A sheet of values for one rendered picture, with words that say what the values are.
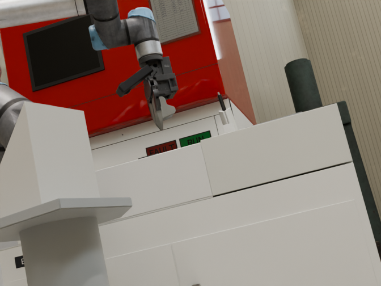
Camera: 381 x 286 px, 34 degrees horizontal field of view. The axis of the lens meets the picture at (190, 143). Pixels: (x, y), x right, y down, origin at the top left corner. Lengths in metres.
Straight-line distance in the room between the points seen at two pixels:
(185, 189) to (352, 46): 10.36
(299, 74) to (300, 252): 7.42
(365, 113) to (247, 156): 10.05
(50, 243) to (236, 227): 0.50
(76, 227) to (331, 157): 0.64
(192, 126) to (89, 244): 1.07
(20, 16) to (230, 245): 0.82
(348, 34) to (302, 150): 10.39
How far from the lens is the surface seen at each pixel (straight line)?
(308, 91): 8.84
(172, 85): 1.80
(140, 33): 1.84
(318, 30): 12.14
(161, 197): 1.62
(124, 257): 1.64
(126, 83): 1.78
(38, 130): 1.31
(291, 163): 1.56
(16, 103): 1.41
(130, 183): 1.65
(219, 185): 1.58
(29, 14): 1.79
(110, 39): 1.84
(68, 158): 1.35
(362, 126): 11.58
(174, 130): 2.29
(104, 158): 2.36
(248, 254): 1.56
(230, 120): 1.90
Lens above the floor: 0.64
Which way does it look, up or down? 12 degrees up
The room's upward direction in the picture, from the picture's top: 13 degrees counter-clockwise
